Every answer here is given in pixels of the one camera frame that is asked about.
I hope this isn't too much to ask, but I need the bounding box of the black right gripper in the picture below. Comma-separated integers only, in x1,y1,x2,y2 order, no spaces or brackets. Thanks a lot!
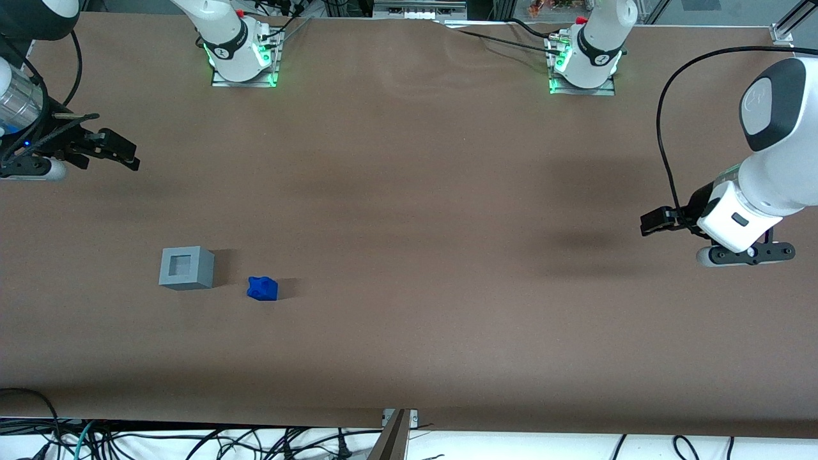
0,123,140,172

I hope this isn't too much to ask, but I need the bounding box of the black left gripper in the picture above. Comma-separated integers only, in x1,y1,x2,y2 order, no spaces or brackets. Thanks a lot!
641,184,716,237

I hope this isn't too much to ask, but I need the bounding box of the blue plastic part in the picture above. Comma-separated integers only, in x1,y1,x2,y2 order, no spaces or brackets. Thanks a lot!
247,276,279,302

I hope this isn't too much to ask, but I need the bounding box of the gray cube base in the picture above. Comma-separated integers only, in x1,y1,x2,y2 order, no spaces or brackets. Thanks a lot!
158,246,216,291

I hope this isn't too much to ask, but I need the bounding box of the brown table cover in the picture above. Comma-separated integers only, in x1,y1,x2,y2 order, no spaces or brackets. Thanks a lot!
0,11,818,441

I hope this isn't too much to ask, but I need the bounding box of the gray background device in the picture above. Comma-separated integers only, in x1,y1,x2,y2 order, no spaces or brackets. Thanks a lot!
373,0,468,20

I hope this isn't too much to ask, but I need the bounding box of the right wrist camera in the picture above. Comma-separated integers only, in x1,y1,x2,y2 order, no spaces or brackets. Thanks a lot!
0,158,68,181

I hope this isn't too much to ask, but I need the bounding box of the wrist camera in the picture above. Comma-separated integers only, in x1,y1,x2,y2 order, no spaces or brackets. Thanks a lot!
696,241,797,267
0,158,68,181

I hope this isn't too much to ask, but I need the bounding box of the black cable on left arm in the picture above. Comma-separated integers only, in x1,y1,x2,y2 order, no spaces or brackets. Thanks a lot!
656,45,793,221

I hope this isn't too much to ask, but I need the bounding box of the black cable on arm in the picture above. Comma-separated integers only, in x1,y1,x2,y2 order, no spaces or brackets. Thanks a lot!
656,45,793,221
59,29,84,111

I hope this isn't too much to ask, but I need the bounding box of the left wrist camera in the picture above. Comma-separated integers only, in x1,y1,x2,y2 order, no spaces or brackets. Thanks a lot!
696,241,797,267

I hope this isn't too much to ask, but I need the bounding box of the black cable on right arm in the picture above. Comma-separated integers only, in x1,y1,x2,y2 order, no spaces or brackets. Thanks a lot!
59,29,84,111

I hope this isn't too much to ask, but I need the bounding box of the black cable loop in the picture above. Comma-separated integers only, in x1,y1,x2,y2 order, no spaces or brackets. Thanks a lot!
672,434,702,460

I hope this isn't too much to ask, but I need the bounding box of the aluminium frame profile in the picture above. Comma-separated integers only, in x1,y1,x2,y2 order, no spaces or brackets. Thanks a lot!
770,0,818,45

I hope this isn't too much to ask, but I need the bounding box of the short black curved cable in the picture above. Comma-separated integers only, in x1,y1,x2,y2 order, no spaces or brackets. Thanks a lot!
508,17,554,39

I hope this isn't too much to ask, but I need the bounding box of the long black table cable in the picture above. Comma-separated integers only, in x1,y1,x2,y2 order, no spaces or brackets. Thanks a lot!
455,28,564,56

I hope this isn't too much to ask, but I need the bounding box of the black looped floor cable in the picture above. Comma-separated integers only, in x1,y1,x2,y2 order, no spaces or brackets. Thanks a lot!
0,387,62,460

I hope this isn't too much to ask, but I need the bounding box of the teal cable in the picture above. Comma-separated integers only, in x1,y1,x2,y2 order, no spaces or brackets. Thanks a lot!
61,420,98,460

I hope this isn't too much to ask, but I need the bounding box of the slanted metal post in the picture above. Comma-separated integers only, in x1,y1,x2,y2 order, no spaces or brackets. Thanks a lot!
367,409,410,460

